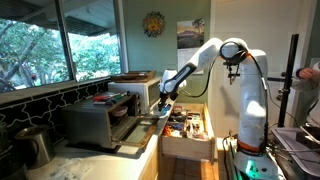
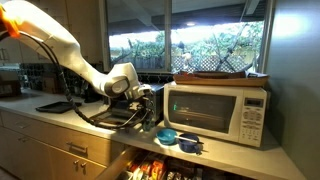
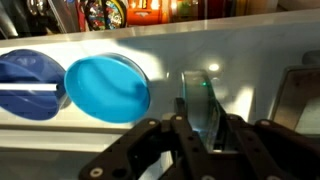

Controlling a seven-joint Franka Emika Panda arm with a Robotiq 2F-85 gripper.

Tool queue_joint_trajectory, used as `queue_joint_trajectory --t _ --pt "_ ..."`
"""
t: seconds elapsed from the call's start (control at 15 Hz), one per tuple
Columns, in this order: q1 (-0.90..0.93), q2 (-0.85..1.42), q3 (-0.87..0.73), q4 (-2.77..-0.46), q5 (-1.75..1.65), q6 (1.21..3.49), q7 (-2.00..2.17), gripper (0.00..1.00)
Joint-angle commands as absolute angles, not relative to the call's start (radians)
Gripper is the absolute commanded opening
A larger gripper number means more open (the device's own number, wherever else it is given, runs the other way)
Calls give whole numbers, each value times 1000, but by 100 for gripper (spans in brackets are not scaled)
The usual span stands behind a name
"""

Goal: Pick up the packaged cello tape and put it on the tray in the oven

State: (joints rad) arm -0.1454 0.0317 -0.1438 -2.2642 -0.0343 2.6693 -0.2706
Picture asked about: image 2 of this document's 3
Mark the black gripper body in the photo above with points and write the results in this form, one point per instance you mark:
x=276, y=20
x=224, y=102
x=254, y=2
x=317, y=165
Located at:
x=140, y=105

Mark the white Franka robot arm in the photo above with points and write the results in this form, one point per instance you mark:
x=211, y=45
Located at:
x=66, y=50

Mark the silver toaster oven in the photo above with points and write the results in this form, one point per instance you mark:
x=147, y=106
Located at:
x=156, y=100

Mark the white microwave oven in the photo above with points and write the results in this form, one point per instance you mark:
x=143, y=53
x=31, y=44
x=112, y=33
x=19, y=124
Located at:
x=213, y=111

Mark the wooden serving tray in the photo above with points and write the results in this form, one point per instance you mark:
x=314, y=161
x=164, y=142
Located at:
x=221, y=80

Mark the black baking tray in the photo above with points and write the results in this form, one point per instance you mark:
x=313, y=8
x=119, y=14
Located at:
x=55, y=106

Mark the teal bowl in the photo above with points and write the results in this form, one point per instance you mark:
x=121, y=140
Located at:
x=166, y=136

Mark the dark blue bowl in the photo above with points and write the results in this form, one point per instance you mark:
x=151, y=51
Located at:
x=188, y=143

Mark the open wooden drawer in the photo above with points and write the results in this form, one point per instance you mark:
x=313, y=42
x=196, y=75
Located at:
x=160, y=166

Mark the orange snack packet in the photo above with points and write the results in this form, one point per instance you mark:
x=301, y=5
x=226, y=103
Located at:
x=158, y=168

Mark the kitchen window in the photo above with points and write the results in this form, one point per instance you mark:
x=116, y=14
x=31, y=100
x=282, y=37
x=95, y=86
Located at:
x=190, y=36

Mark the brown box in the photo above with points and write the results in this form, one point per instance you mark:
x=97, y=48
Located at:
x=50, y=85

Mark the wooden upper cabinets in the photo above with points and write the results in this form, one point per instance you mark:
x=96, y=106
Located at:
x=86, y=20

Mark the wooden lower cabinet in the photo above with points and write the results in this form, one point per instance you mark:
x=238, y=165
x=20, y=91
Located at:
x=43, y=150

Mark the dark countertop appliance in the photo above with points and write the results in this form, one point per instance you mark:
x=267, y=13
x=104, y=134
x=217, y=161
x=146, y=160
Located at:
x=9, y=85

